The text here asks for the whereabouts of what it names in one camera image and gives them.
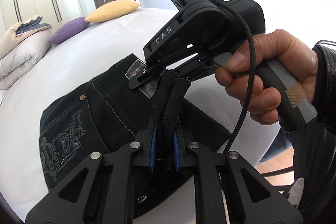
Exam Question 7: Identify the black denim pants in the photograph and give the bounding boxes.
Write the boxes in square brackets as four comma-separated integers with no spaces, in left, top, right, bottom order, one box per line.
[39,53,230,218]

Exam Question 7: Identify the black jacket sleeve forearm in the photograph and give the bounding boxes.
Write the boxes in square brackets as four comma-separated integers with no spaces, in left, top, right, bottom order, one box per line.
[289,40,335,223]

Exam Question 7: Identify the person's right hand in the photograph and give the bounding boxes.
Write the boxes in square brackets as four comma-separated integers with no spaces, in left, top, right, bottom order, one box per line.
[215,29,318,125]

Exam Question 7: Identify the white bed mattress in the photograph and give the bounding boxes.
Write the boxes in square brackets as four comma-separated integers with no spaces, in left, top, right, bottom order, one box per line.
[1,8,280,223]

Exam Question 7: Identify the yellow pillow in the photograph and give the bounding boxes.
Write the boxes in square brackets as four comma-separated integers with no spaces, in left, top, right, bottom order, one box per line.
[84,0,140,23]

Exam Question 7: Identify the purple pillow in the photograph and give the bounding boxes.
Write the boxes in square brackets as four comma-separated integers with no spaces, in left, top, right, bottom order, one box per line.
[49,17,89,44]

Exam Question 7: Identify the blue folded cloth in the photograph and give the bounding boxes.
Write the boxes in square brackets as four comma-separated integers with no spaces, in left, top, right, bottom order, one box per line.
[15,15,52,36]

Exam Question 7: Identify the folded beige duvet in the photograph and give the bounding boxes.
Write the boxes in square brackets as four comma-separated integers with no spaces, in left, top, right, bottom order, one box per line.
[1,22,52,90]

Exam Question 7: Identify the black braided cable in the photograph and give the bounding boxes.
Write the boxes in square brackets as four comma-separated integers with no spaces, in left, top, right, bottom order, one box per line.
[192,0,257,156]

